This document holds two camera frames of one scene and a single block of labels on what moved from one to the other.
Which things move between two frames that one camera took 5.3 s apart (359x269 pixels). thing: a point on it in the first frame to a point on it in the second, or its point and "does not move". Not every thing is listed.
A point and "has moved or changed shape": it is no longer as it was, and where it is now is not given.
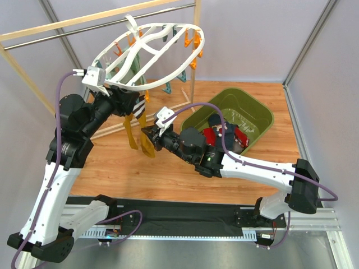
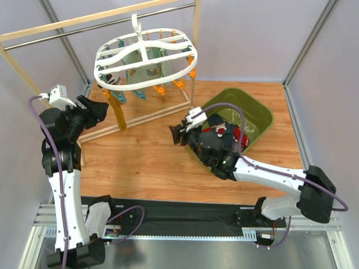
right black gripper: x=156 y=138 to x=184 y=134
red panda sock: x=242 y=139 does not move
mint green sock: x=136 y=65 to x=146 y=73
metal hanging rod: x=95 y=27 does not move
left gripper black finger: x=129 y=100 to x=96 y=111
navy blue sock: x=215 y=120 does not move
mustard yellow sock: x=127 y=122 has moved or changed shape
